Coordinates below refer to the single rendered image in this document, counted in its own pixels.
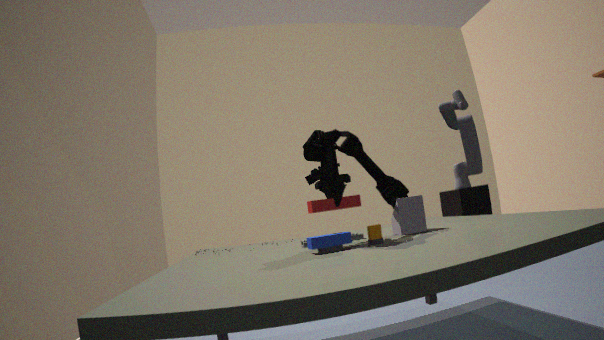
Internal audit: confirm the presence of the brown rectangular block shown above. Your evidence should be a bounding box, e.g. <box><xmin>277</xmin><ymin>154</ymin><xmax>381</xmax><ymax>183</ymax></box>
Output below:
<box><xmin>367</xmin><ymin>224</ymin><xmax>382</xmax><ymax>240</ymax></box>

